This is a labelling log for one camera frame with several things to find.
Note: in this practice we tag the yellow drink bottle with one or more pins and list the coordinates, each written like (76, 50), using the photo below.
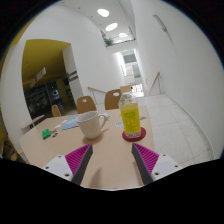
(130, 116)

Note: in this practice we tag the white ceramic mug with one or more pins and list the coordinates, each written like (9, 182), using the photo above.
(90, 126)

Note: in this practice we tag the white hanging sign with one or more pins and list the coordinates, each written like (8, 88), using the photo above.
(38, 76)

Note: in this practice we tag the wooden stair handrail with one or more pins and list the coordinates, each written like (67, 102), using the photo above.
(96, 91)
(155, 81)

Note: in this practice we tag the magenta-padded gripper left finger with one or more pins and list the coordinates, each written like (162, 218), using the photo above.
(60, 166)

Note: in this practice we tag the wooden side table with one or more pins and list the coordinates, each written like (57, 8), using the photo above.
(32, 121)

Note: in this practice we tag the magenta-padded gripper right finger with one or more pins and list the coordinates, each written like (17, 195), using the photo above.
(165, 165)

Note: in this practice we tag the flat round red coaster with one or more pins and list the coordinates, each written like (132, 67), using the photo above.
(142, 135)

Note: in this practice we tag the green box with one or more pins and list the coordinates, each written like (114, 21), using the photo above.
(46, 134)

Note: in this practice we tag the green potted plant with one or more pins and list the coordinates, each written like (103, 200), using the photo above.
(108, 41)

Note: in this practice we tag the wooden chair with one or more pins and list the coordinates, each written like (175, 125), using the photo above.
(56, 111)
(86, 106)
(112, 100)

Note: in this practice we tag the dark vending machine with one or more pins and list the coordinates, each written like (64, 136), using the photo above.
(53, 92)

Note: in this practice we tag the round ceiling lights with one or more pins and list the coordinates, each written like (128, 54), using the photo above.
(103, 12)

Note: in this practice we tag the small colourful card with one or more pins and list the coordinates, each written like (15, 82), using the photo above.
(54, 135)

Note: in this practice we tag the white paper card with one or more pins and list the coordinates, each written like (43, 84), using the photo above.
(64, 121)
(57, 126)

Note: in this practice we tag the pale blue printed sheet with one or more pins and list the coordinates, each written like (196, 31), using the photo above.
(70, 124)

